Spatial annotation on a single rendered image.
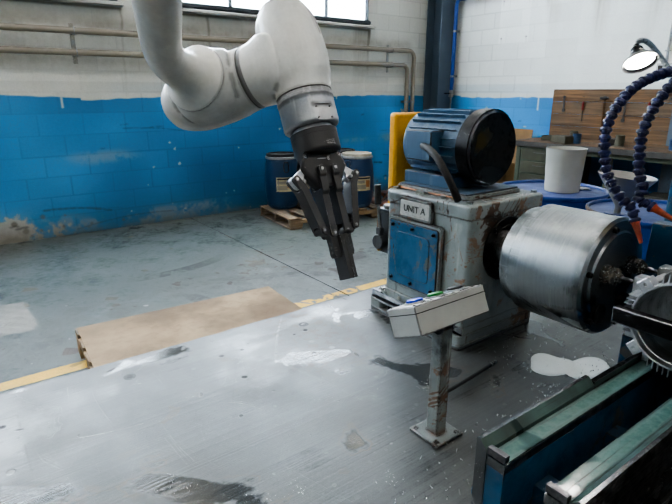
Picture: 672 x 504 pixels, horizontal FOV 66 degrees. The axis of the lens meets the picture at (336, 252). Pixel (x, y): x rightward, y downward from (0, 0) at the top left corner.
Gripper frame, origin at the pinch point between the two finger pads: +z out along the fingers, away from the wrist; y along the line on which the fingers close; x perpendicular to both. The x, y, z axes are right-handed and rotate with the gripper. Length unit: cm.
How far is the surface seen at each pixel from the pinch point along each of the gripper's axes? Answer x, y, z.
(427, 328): -3.5, 10.2, 14.3
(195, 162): 493, 178, -160
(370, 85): 460, 437, -238
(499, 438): -12.7, 10.3, 31.1
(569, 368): 7, 59, 36
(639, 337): -15, 50, 27
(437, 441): 6.3, 14.8, 35.8
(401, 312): -0.2, 8.5, 11.0
